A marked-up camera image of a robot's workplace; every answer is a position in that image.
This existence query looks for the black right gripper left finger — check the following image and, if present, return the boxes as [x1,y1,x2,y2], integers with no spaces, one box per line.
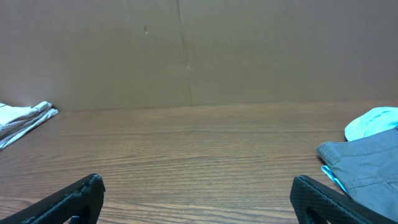
[1,174,106,224]

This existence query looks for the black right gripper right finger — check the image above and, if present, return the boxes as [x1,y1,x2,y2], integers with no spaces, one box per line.
[290,175,397,224]

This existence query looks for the grey shorts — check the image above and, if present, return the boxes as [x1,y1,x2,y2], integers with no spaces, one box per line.
[317,128,397,221]

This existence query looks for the light blue t-shirt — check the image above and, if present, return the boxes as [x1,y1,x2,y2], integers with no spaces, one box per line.
[320,106,398,195]

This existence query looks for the folded beige shorts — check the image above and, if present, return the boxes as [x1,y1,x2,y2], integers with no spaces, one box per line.
[1,101,58,150]

